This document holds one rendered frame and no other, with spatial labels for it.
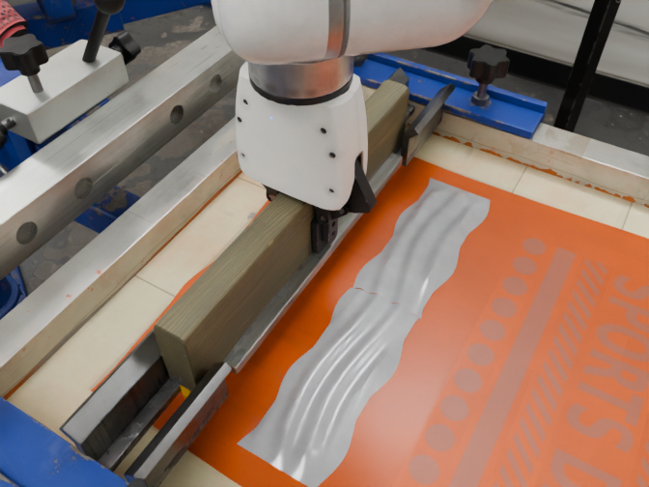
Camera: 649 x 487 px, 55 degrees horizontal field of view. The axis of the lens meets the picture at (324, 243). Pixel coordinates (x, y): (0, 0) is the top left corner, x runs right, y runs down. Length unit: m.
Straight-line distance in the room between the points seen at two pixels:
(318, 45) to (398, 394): 0.30
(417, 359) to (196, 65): 0.40
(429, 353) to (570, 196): 0.26
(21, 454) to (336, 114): 0.32
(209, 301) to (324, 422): 0.14
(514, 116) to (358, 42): 0.42
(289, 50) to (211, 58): 0.42
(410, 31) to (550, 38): 2.33
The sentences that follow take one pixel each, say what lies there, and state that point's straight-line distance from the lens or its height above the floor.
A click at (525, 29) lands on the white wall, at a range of 2.67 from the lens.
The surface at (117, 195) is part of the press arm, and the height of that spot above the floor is 0.92.
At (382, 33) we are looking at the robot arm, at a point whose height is 1.25.
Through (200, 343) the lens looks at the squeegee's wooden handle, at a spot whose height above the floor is 1.04.
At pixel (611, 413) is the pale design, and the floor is 0.95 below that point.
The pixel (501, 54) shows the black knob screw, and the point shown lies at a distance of 0.72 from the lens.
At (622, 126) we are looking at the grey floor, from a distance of 2.61.
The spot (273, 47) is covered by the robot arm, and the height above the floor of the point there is 1.25.
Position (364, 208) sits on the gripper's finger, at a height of 1.06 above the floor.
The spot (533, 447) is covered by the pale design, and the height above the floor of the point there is 0.95.
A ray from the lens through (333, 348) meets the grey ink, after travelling 0.54.
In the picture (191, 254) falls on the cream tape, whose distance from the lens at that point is 0.63.
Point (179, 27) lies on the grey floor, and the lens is 3.06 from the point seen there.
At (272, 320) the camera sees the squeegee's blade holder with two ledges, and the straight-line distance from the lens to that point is 0.52.
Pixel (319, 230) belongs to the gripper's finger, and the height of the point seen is 1.02.
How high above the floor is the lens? 1.41
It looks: 47 degrees down
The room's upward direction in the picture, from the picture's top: straight up
